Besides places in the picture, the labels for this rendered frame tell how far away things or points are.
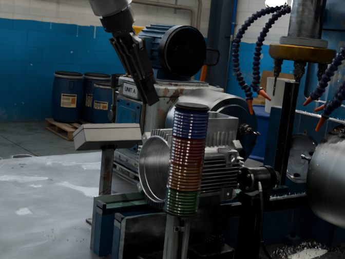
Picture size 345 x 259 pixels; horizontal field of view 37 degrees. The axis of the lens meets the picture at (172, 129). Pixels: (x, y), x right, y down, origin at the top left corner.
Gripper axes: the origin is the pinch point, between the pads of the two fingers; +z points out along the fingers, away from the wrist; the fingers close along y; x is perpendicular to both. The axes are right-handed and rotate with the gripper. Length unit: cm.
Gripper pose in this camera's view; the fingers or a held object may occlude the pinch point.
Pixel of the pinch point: (146, 90)
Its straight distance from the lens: 124.4
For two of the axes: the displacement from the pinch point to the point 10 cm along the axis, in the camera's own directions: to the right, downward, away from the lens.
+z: 3.3, 8.4, 4.4
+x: -7.6, 5.1, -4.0
